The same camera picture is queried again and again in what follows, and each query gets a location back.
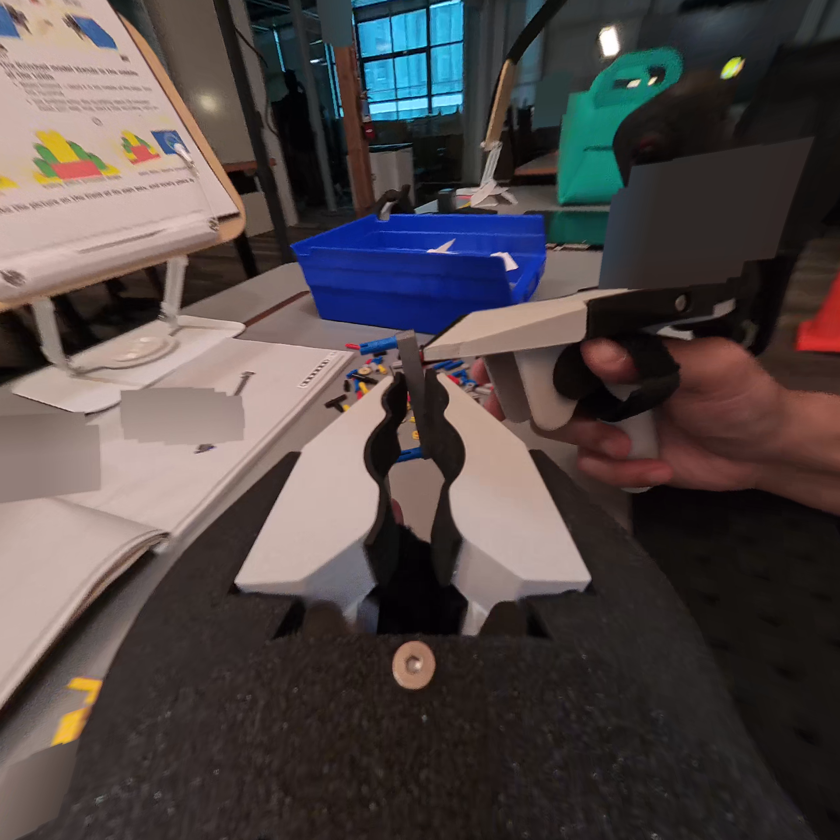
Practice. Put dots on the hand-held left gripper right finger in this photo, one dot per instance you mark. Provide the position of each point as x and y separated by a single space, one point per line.
512 518

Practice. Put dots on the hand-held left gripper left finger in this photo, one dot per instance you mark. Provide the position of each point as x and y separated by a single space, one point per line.
315 512

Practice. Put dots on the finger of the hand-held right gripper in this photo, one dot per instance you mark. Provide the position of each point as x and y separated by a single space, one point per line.
518 328

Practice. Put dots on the dark grey lego beam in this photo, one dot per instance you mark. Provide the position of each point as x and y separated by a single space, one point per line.
413 380

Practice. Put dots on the pile of mixed lego pins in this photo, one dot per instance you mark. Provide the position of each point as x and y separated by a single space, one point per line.
367 380

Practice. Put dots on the group of yellow lego pieces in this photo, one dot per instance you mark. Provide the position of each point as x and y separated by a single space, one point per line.
75 712

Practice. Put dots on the person's right hand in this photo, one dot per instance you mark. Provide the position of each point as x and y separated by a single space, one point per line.
722 420

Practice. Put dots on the blue plastic bin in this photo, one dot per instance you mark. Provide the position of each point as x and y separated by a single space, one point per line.
407 289

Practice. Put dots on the open instruction booklet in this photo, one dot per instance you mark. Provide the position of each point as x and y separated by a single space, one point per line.
197 472

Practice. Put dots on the teal felt bag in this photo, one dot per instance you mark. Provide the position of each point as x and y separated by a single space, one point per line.
590 151

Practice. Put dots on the orange traffic cone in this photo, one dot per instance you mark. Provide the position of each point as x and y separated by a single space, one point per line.
821 321

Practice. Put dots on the white cabinet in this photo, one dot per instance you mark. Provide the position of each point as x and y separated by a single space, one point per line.
392 170

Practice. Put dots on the wooden document stand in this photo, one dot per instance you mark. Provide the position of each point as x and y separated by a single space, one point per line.
229 216
497 105

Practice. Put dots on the printed instruction sheet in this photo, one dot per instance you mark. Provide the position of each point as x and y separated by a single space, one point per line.
98 98

